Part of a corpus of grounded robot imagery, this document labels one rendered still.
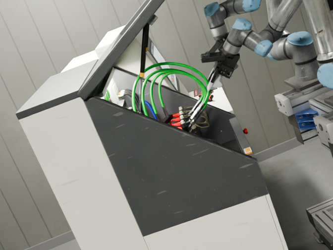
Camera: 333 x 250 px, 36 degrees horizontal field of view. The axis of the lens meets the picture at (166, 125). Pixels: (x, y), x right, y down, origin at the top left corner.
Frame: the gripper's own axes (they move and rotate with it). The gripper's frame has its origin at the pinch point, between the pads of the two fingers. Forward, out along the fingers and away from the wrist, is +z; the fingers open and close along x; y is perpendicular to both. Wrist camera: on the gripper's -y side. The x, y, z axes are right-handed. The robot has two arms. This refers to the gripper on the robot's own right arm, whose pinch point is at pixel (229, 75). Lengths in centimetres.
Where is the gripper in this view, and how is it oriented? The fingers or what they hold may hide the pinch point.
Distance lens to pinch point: 257.9
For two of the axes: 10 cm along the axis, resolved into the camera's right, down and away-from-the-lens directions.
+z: 3.5, 8.9, 2.9
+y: 9.4, -3.4, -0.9
